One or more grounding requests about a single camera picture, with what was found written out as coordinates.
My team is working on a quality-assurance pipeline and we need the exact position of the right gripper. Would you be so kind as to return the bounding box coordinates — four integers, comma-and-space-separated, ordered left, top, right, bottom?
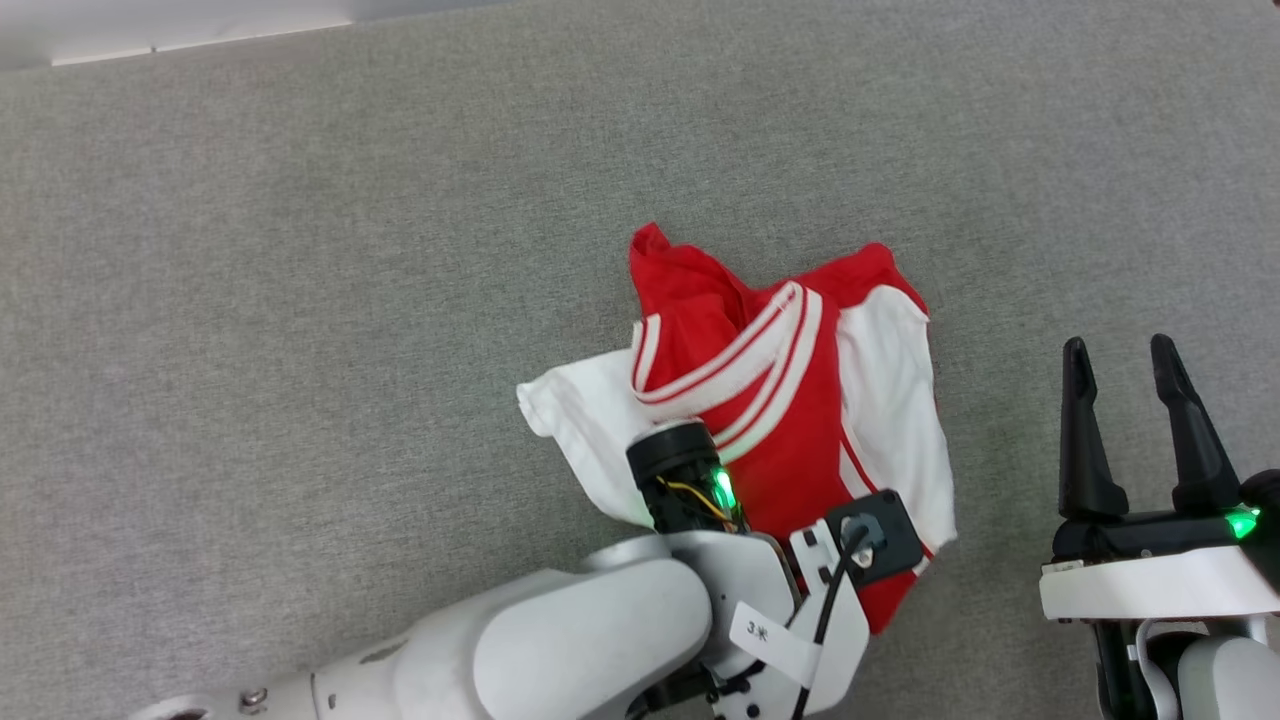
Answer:
1038, 334, 1280, 623

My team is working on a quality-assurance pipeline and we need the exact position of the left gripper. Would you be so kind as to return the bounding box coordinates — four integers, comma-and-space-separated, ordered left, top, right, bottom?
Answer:
626, 419, 803, 653

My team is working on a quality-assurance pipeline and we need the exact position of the red and white garment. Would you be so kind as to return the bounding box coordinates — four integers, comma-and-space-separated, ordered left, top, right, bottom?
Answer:
517, 222, 958, 636

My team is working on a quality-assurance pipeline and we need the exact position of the white paper label tag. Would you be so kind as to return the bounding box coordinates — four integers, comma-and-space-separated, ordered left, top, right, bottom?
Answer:
729, 600, 823, 683

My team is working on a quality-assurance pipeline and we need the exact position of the grey fabric sofa seat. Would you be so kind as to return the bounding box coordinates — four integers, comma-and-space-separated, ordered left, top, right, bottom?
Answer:
0, 0, 1280, 720

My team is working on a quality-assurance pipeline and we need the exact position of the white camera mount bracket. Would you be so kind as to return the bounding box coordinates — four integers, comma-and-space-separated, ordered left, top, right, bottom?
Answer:
715, 520, 871, 719

